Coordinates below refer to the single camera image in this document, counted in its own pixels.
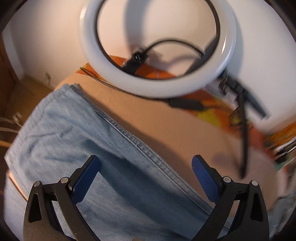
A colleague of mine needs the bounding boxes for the light blue denim pants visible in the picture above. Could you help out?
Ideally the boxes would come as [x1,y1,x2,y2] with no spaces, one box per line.
[4,84,213,240]

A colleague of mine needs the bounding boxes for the peach pink blanket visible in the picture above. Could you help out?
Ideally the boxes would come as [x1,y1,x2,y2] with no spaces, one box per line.
[54,72,280,209]

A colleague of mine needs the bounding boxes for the orange floral bed sheet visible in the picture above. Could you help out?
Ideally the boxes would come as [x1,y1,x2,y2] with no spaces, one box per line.
[77,63,295,169]

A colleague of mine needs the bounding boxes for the white ring light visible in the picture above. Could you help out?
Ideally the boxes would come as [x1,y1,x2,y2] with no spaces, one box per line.
[79,1,237,98]

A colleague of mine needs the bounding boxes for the black ring light cable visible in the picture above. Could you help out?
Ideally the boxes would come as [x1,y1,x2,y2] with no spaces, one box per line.
[79,39,206,110]

